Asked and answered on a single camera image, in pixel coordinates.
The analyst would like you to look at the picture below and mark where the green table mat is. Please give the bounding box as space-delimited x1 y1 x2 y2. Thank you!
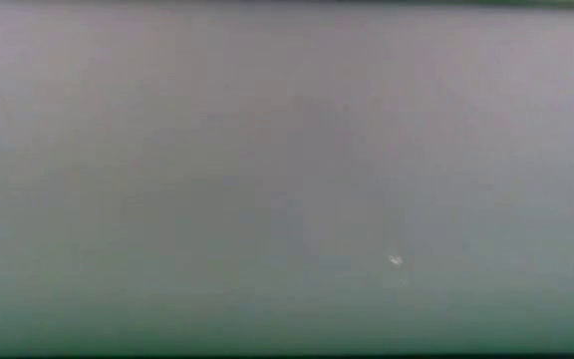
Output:
0 308 574 357

